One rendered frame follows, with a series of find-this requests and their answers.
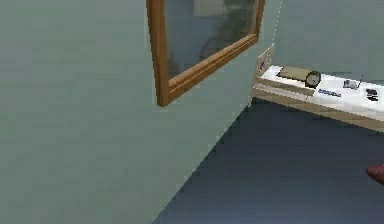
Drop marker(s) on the white topped wooden desk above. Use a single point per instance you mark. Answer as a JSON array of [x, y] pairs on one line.
[[336, 107]]

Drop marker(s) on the black round alarm clock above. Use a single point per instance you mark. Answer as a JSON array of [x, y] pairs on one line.
[[313, 79]]

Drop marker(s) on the small framed picture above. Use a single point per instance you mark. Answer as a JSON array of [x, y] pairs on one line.
[[265, 60]]

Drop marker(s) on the dark red rounded object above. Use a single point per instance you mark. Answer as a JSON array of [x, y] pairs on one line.
[[376, 173]]

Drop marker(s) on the wooden framed mirror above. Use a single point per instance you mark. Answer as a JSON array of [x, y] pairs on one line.
[[200, 71]]

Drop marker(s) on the blue pen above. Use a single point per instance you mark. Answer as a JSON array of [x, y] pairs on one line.
[[329, 93]]

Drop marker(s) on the black remote control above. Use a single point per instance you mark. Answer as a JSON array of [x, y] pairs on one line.
[[372, 94]]

